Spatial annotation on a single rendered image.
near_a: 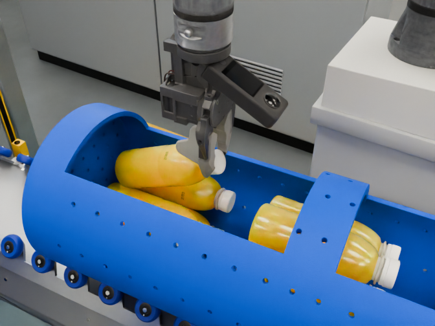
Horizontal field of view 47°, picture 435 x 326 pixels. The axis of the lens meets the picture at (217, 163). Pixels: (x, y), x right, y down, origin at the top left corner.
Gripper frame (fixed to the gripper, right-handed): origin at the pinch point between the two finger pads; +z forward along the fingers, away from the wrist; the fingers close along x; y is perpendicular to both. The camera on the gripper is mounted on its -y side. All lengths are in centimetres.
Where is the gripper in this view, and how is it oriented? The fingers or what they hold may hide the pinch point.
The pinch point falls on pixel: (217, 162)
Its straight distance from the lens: 76.6
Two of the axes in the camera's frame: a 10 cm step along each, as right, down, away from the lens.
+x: -4.4, 5.8, -6.8
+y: -9.0, -2.9, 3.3
